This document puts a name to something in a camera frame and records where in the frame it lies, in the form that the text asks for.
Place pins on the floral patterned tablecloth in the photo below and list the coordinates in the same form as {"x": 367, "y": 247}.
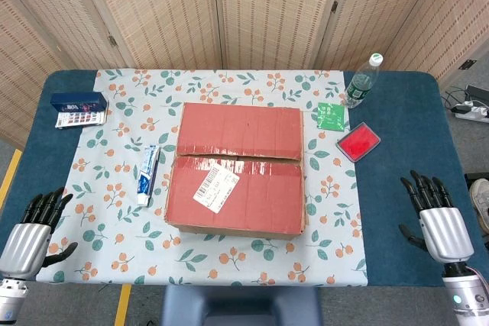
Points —
{"x": 114, "y": 150}

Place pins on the blue white toothpaste tube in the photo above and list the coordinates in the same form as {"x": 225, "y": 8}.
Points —
{"x": 145, "y": 177}

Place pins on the bamboo folding screen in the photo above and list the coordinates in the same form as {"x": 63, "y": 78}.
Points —
{"x": 267, "y": 5}

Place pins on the dark blue rectangular box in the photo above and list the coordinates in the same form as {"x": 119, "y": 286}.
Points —
{"x": 78, "y": 100}

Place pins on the black floor device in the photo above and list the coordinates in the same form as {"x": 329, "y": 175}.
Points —
{"x": 475, "y": 176}

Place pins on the dark pen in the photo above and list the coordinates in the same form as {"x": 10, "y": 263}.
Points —
{"x": 155, "y": 171}

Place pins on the red ink pad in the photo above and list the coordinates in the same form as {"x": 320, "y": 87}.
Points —
{"x": 358, "y": 142}

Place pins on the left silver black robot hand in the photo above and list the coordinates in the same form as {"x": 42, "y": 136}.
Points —
{"x": 26, "y": 244}

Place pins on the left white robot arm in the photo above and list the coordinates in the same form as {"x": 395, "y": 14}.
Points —
{"x": 11, "y": 299}

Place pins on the grey sneaker shoe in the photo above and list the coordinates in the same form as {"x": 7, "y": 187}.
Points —
{"x": 482, "y": 200}

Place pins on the clear plastic water bottle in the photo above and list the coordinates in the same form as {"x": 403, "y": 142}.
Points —
{"x": 359, "y": 87}

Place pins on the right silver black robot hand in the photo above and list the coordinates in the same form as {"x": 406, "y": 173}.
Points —
{"x": 445, "y": 232}

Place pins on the white power strip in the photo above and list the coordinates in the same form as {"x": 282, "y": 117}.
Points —
{"x": 473, "y": 112}

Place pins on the green paper packet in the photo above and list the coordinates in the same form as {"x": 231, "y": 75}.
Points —
{"x": 331, "y": 116}

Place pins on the brown cardboard box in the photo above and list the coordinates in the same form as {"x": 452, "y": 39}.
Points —
{"x": 244, "y": 196}

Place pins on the white watercolour paint palette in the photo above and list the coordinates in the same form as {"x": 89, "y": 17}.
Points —
{"x": 80, "y": 118}

